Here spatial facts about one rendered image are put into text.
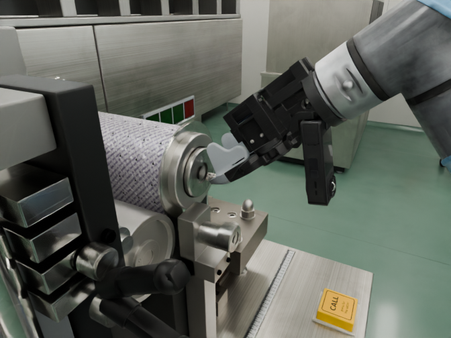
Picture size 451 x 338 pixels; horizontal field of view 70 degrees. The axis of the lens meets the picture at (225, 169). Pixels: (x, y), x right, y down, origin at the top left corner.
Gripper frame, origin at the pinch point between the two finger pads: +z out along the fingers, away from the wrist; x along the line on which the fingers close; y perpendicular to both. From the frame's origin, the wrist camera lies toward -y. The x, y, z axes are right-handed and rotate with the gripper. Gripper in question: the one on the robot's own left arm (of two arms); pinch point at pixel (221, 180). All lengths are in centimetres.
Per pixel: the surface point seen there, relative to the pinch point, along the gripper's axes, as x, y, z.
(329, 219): -184, -93, 82
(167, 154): 6.9, 7.4, -0.5
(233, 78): -80, 23, 29
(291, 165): -265, -58, 124
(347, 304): -15.2, -37.4, 4.1
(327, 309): -12.1, -35.2, 6.8
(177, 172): 6.6, 4.7, 0.2
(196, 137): 1.6, 7.3, -1.9
